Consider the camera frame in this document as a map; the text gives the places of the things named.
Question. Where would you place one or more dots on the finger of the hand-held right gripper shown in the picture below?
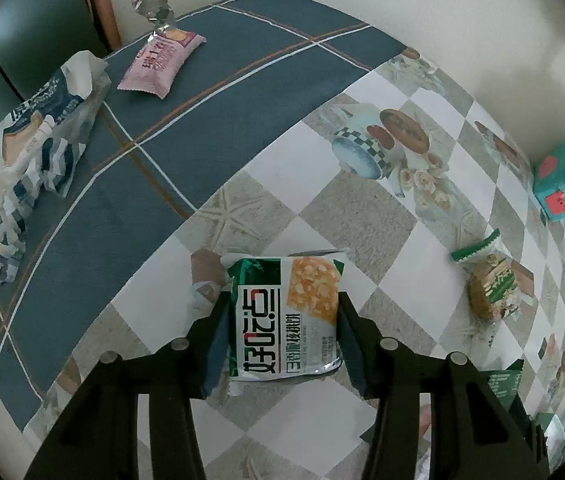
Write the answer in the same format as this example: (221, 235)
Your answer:
(532, 435)

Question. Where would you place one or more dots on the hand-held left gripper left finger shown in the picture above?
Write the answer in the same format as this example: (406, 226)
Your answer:
(217, 340)

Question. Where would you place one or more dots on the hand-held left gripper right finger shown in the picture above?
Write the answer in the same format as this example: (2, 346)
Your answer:
(355, 350)

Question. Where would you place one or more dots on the green white cookie packet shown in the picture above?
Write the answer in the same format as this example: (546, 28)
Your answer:
(282, 320)

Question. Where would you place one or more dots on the dark green snack packet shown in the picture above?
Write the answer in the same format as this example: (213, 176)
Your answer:
(502, 385)

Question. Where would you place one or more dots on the checkered printed tablecloth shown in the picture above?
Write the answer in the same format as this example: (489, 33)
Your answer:
(272, 210)

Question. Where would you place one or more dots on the green brown biscuit packet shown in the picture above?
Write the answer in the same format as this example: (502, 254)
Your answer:
(492, 282)

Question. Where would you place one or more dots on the blue plaid cloth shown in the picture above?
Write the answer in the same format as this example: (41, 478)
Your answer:
(202, 100)

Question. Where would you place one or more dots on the teal box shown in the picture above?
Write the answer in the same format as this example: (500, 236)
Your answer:
(560, 190)

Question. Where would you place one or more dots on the blue white plastic bag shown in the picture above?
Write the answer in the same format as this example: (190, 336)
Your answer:
(37, 150)

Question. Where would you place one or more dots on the pink cake packet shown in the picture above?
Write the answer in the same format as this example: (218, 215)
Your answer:
(162, 62)

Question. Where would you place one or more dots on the silver wrapper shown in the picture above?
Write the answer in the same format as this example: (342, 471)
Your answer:
(152, 5)

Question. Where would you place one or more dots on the dark chair with wooden frame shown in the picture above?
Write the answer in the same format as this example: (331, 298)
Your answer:
(27, 25)

